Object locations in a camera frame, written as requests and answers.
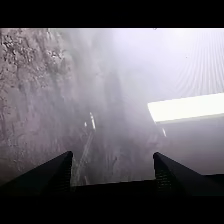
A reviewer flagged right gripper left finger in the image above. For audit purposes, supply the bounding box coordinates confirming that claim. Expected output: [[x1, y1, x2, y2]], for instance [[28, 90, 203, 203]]
[[0, 150, 74, 197]]

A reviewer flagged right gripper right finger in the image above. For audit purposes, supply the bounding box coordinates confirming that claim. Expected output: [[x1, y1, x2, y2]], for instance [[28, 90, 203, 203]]
[[152, 151, 224, 197]]

